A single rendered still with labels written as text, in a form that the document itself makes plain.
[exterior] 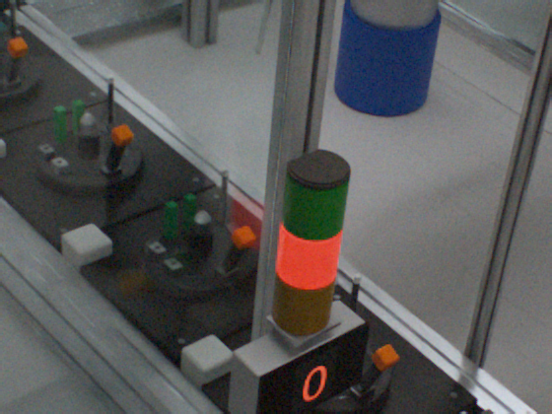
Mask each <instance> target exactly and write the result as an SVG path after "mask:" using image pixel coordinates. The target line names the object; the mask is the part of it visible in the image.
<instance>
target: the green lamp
mask: <svg viewBox="0 0 552 414"><path fill-rule="evenodd" d="M349 184H350V177H349V180H348V181H347V182H346V183H345V184H343V185H340V186H337V187H334V188H330V189H313V188H309V187H306V186H303V185H301V184H299V183H296V182H295V181H294V180H292V178H291V177H290V175H289V174H288V172H287V170H286V180H285V189H284V199H283V209H282V225H283V227H284V228H285V230H286V231H287V232H289V233H290V234H291V235H293V236H295V237H297V238H301V239H304V240H308V241H324V240H328V239H331V238H333V237H335V236H337V235H338V234H339V233H340V232H341V230H342V227H344V220H345V213H346V206H347V198H348V191H349Z"/></svg>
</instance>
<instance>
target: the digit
mask: <svg viewBox="0 0 552 414"><path fill-rule="evenodd" d="M337 353H338V345H337V346H335V347H333V348H331V349H329V350H327V351H325V353H323V354H321V355H318V356H316V357H314V358H312V359H310V360H308V361H307V362H305V363H303V364H301V365H299V366H296V371H295V379H294V387H293V396H292V404H291V413H290V414H297V413H299V412H302V411H304V410H306V409H307V408H309V407H311V405H313V404H315V403H317V402H318V401H320V400H322V399H324V398H326V397H328V396H330V395H331V393H332V387H333V380H334V373H335V366H336V359H337Z"/></svg>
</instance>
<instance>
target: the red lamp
mask: <svg viewBox="0 0 552 414"><path fill-rule="evenodd" d="M341 235H342V230H341V232H340V233H339V234H338V235H337V236H335V237H333V238H331V239H328V240H324V241H308V240H304V239H301V238H297V237H295V236H293V235H291V234H290V233H289V232H287V231H286V230H285V228H284V227H283V225H282V220H281V229H280V239H279V249H278V258H277V272H278V274H279V276H280V277H281V279H282V280H284V281H285V282H286V283H288V284H290V285H292V286H294V287H297V288H303V289H316V288H321V287H324V286H326V285H328V284H330V283H331V282H332V281H333V280H334V278H335V276H336V271H337V263H338V256H339V249H340V242H341Z"/></svg>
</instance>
